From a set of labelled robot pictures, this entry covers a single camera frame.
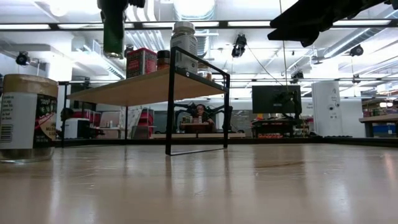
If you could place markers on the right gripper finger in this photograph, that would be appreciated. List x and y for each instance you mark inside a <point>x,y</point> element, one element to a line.
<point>298,34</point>
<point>298,15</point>

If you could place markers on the green oregano jar green lid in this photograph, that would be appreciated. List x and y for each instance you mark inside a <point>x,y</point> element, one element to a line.
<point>113,34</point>

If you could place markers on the red paprika spice tin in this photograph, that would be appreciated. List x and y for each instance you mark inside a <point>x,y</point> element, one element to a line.
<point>141,63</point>

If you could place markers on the tall spice jar white lid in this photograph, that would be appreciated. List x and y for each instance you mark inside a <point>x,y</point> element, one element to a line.
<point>186,43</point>

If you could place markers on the orange spice bottle black cap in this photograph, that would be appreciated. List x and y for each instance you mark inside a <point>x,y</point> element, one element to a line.
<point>163,62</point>

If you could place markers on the spice jar tan lid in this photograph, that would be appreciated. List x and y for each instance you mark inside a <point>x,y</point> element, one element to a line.
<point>18,118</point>

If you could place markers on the black background robot arm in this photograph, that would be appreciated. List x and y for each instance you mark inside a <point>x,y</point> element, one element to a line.
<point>224,116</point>
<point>183,109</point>

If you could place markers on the small wooden spice shelf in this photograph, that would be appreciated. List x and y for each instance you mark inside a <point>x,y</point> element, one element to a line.
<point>196,126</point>

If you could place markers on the black computer monitor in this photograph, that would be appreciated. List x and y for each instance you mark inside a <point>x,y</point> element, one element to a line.
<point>267,99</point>

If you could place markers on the white pillar cabinet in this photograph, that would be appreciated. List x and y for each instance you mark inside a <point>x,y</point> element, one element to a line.
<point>323,124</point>

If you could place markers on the wooden workbench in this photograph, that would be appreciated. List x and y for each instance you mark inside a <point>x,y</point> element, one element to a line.
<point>379,118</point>

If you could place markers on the red storage boxes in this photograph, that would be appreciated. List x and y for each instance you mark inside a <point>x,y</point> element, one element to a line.
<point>93,118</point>

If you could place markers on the red tool case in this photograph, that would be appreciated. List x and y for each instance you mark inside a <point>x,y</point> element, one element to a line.
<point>145,119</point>

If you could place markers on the person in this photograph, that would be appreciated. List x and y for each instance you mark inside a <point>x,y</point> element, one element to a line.
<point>200,110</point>

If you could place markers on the blue storage bin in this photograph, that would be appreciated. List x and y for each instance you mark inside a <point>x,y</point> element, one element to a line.
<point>384,130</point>

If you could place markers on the white box appliance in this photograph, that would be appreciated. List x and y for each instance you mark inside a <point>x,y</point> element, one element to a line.
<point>73,128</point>

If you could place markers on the silver ceiling air duct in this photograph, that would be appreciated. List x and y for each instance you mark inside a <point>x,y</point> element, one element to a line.
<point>194,9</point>

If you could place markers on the black rig frame bar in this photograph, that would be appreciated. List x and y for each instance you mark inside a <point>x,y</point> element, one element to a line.
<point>217,23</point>

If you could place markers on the wooden shelf riser black frame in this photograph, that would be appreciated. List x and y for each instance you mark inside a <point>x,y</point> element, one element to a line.
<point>140,90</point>

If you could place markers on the black table frame rail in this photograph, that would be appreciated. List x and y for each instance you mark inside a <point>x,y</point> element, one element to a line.
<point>342,141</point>

